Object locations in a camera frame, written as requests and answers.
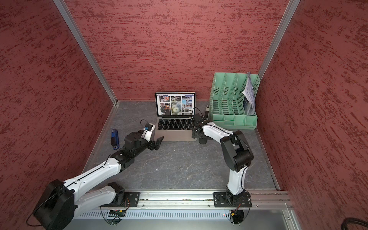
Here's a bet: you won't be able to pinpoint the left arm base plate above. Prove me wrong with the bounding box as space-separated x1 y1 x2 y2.
114 192 140 208

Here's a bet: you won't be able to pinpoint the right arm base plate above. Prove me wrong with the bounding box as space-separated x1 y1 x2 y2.
213 191 253 208

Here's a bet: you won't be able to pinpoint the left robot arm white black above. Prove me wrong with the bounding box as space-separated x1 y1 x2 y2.
31 129 164 230

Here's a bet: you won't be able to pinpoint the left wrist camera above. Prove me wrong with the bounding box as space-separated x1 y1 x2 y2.
142 123 155 141

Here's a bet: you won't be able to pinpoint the black cable bottom right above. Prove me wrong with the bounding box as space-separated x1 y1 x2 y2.
341 217 368 230

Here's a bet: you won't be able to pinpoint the aluminium front rail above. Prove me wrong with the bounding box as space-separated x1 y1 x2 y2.
83 189 294 210

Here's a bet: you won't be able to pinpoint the papers in organizer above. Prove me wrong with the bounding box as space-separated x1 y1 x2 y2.
242 72 256 116

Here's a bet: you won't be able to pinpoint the green desk file organizer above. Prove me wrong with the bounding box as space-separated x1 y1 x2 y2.
209 72 260 130

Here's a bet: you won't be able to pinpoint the blue pen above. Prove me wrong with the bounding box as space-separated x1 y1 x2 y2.
110 129 120 150

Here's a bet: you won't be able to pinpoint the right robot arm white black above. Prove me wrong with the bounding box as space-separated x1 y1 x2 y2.
192 114 254 206

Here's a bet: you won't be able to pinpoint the silver laptop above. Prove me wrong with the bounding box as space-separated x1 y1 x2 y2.
154 92 196 142

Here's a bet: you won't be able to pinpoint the black wireless mouse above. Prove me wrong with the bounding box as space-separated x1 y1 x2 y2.
198 138 208 145

